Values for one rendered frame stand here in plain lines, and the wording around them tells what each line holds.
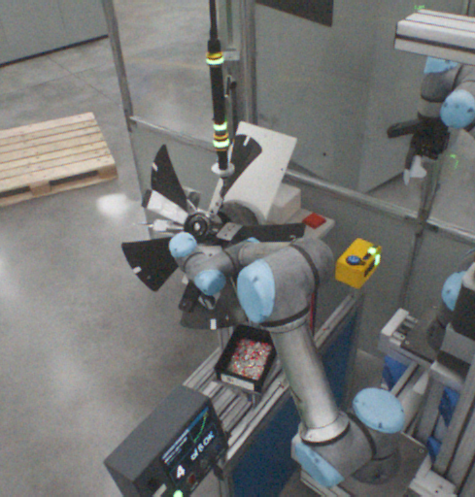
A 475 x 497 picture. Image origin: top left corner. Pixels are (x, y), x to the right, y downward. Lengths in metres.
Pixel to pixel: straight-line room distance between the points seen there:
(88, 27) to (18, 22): 0.85
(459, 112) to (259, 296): 0.62
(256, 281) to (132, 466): 0.50
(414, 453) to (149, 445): 0.68
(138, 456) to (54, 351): 2.03
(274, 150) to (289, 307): 1.08
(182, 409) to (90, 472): 1.47
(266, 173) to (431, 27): 1.15
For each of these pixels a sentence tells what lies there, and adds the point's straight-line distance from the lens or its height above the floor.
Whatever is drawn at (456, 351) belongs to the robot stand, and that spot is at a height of 1.32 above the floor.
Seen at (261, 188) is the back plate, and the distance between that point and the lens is 2.08.
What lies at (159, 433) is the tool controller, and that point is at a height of 1.25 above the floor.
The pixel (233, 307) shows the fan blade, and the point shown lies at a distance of 1.88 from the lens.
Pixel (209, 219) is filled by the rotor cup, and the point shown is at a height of 1.25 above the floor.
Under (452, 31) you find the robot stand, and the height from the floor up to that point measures 2.03.
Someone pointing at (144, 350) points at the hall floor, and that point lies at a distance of 3.12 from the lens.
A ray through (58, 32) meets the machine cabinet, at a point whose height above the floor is 0.22.
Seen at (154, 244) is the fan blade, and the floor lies 1.11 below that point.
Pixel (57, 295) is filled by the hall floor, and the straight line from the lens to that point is 3.59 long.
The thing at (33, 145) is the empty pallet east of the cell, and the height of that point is 0.14.
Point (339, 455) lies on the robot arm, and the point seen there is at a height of 1.25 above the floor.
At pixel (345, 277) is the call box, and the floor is 1.01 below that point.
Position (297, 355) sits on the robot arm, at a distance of 1.16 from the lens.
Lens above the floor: 2.36
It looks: 41 degrees down
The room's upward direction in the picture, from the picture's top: 4 degrees counter-clockwise
